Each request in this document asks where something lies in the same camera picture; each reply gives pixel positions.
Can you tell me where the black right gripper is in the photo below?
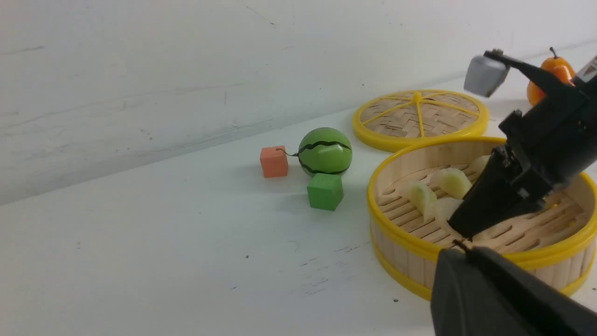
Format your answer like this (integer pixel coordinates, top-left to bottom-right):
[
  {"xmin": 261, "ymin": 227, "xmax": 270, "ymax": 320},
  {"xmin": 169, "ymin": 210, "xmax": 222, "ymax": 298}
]
[{"xmin": 484, "ymin": 49, "xmax": 596, "ymax": 190}]

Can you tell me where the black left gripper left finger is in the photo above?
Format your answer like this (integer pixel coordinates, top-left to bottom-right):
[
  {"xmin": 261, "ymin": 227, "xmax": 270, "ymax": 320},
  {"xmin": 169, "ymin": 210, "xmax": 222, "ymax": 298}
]
[{"xmin": 430, "ymin": 247, "xmax": 597, "ymax": 336}]

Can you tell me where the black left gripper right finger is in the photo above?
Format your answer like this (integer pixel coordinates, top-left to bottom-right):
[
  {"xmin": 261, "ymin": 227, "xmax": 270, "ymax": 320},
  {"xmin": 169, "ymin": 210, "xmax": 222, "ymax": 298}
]
[{"xmin": 448, "ymin": 145, "xmax": 555, "ymax": 238}]

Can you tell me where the green dumpling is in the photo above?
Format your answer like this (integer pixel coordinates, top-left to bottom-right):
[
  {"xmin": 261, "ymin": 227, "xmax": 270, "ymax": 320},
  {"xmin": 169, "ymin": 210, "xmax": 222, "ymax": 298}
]
[
  {"xmin": 430, "ymin": 168, "xmax": 472, "ymax": 200},
  {"xmin": 400, "ymin": 181, "xmax": 437, "ymax": 224},
  {"xmin": 435, "ymin": 196, "xmax": 463, "ymax": 231}
]

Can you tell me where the green dumpling bottom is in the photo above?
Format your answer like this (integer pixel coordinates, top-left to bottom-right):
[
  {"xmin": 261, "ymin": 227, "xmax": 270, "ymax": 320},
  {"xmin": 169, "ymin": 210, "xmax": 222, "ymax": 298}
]
[{"xmin": 435, "ymin": 196, "xmax": 463, "ymax": 231}]

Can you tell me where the green dumpling top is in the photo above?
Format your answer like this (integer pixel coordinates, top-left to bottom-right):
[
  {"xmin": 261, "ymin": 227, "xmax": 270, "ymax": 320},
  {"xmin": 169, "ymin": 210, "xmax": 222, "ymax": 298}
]
[{"xmin": 400, "ymin": 181, "xmax": 437, "ymax": 224}]

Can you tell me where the bamboo steamer tray yellow rim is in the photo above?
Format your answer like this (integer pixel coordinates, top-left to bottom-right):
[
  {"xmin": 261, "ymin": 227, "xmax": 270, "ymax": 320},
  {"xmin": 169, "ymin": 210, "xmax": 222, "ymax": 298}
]
[{"xmin": 367, "ymin": 136, "xmax": 597, "ymax": 301}]

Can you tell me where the woven bamboo steamer lid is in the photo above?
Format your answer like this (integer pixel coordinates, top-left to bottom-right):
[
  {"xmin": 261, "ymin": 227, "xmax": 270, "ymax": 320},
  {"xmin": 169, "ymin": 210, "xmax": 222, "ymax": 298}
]
[{"xmin": 352, "ymin": 90, "xmax": 490, "ymax": 153}]

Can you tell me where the orange toy pear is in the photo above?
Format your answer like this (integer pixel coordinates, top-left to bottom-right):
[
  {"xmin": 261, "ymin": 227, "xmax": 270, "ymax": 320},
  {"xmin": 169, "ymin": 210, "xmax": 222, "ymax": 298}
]
[{"xmin": 527, "ymin": 47, "xmax": 576, "ymax": 107}]

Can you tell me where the green foam cube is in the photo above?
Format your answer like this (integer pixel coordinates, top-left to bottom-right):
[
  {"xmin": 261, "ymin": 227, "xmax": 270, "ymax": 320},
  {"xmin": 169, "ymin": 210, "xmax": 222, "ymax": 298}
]
[{"xmin": 307, "ymin": 174, "xmax": 344, "ymax": 212}]

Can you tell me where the green toy watermelon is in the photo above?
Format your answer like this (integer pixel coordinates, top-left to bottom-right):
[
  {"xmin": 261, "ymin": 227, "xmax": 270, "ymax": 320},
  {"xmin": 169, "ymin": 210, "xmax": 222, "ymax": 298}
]
[{"xmin": 297, "ymin": 127, "xmax": 353, "ymax": 176}]

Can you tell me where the orange foam cube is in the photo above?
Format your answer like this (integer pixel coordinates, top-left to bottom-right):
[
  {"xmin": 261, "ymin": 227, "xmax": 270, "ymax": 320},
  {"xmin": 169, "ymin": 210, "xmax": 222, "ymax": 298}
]
[{"xmin": 259, "ymin": 146, "xmax": 289, "ymax": 178}]

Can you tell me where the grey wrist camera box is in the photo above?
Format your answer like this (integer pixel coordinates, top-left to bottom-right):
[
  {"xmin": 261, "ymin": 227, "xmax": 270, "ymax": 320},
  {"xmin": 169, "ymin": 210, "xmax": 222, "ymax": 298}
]
[{"xmin": 463, "ymin": 55, "xmax": 510, "ymax": 98}]

